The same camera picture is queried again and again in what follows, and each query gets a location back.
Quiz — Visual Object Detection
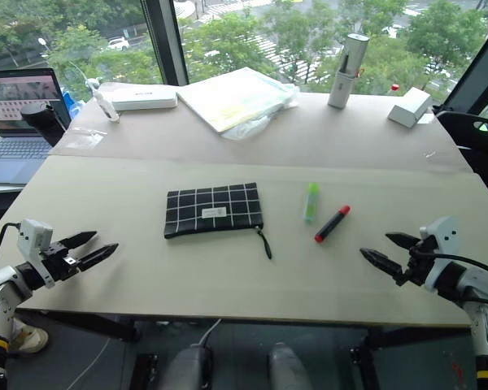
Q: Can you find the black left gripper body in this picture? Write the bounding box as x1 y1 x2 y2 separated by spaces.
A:
40 242 83 282

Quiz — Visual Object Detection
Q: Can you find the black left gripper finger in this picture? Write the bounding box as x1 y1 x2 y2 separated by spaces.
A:
77 243 120 273
60 231 98 250

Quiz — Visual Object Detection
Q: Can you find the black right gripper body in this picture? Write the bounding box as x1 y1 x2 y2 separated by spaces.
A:
394 236 438 288

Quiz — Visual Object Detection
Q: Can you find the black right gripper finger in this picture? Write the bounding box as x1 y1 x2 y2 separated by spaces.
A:
359 248 404 278
384 232 422 250

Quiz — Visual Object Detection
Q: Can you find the black white-grid pencil case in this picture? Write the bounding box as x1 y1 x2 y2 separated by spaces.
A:
163 182 276 260

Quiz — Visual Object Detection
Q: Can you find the laptop computer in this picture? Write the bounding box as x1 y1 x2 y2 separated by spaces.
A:
0 67 72 186

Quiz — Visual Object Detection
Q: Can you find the white cylindrical container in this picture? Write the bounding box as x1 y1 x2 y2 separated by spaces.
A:
327 33 370 110

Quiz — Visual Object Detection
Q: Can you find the red and black marker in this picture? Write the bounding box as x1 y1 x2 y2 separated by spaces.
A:
314 205 351 244

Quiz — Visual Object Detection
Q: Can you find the white sneaker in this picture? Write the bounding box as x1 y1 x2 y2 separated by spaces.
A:
7 318 50 354

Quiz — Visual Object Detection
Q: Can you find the green glue stick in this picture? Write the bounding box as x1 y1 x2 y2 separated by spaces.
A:
303 182 320 223

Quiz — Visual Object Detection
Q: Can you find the clear plastic bag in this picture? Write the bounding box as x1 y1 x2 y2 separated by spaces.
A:
63 125 107 150

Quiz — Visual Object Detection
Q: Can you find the black cylinder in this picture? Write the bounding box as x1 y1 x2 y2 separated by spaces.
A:
20 102 68 147

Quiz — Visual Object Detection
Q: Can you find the small white cardboard box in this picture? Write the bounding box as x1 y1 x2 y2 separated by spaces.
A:
387 87 434 129

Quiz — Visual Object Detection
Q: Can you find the grey rounded shape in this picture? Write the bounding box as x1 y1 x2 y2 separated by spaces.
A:
158 346 213 390
267 341 312 390

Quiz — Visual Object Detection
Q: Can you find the flat white box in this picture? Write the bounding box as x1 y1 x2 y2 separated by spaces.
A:
99 83 179 111

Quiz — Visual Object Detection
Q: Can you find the clear plastic sleeve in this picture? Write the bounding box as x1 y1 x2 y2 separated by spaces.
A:
221 80 302 141

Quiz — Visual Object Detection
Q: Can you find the plastic-wrapped paper stack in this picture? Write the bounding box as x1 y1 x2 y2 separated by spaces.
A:
175 67 298 134

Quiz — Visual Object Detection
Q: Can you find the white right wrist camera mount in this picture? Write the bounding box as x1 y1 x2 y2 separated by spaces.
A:
419 216 461 293

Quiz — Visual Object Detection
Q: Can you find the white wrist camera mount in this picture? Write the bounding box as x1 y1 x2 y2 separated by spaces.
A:
16 219 54 288
419 216 461 293

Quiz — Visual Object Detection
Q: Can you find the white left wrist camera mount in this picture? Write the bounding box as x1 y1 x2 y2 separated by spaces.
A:
16 219 54 288

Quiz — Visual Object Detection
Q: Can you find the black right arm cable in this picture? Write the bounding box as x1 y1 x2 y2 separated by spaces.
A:
409 250 488 282

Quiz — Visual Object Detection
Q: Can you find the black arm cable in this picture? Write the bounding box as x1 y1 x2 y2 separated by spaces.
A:
0 221 22 275
409 250 488 282

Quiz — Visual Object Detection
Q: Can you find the black table frame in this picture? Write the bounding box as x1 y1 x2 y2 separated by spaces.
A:
15 309 473 390

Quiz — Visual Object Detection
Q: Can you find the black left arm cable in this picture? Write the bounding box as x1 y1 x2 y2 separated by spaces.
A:
0 221 22 275

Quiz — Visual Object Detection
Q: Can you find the white cable under table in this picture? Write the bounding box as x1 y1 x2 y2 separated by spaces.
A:
193 318 223 351

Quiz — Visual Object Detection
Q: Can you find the white device with cord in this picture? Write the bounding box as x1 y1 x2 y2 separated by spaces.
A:
87 76 121 124

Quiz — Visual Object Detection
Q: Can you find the slanted black window frame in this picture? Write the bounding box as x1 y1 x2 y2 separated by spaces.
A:
451 26 488 115

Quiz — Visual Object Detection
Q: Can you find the black window frame post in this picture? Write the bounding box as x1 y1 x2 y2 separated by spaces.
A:
140 0 190 87

